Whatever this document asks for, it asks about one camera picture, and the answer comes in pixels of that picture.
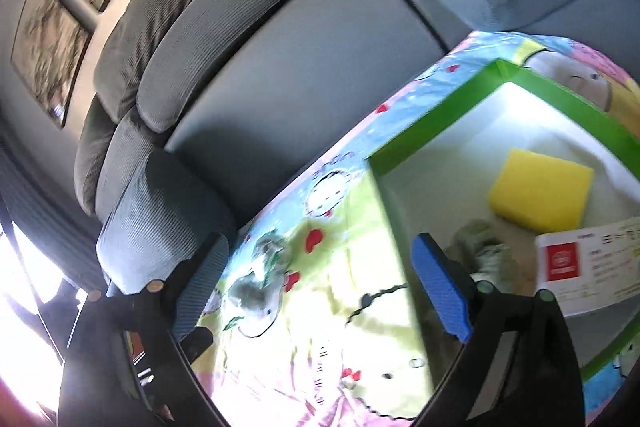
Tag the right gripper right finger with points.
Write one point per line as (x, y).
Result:
(517, 365)

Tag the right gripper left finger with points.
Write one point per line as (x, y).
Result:
(129, 358)

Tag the white red-logo box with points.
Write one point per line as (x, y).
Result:
(592, 268)

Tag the green fuzzy sock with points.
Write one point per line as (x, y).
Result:
(481, 252)

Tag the yellow sponge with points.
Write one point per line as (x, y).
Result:
(542, 193)

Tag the clear green-print packet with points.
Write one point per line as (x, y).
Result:
(254, 297)

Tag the grey left pillow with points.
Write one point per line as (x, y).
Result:
(164, 217)

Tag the green cardboard box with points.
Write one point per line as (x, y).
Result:
(436, 176)

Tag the cartoon print bedsheet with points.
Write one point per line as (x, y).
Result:
(345, 348)

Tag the grey sofa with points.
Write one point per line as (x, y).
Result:
(248, 92)

